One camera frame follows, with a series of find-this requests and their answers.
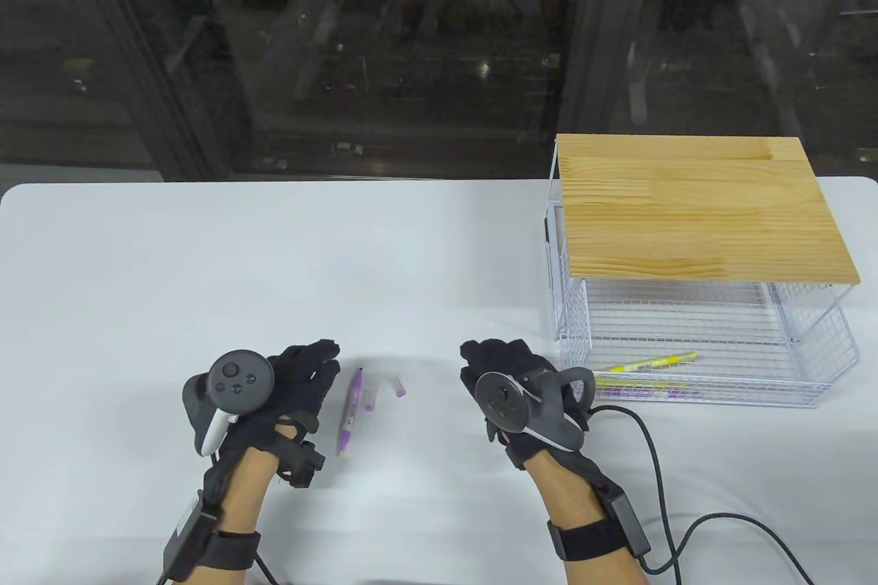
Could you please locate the person's left forearm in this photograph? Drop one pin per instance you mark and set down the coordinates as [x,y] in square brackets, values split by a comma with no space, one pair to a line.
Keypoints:
[243,496]

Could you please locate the black labelled wrist camera box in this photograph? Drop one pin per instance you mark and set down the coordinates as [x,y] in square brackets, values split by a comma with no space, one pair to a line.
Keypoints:
[188,537]

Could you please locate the cluster of clear highlighter caps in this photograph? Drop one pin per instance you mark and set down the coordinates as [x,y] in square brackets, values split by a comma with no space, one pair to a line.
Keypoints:
[399,387]

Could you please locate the black and white controller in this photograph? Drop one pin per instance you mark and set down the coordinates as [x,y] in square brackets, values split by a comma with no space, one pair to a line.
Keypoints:
[236,379]
[501,400]

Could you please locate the person's right forearm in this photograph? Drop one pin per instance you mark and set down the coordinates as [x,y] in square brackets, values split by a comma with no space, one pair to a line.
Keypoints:
[569,496]

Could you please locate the person's left hand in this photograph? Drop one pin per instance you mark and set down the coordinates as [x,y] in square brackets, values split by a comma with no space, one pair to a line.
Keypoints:
[302,386]

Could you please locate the purple double-ended highlighter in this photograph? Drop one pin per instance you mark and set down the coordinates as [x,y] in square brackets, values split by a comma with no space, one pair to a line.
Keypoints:
[645,394]
[350,410]

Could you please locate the dark window frame post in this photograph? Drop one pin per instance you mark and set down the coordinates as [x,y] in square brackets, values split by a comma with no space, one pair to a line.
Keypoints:
[590,64]
[171,98]

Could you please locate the person's right hand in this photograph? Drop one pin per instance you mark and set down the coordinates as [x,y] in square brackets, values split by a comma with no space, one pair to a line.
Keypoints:
[507,355]

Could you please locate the light wooden board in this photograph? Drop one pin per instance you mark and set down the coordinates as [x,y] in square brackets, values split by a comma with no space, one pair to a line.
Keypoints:
[699,215]

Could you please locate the yellow double-ended highlighter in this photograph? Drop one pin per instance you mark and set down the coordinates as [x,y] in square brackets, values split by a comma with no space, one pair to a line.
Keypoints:
[638,381]
[651,361]

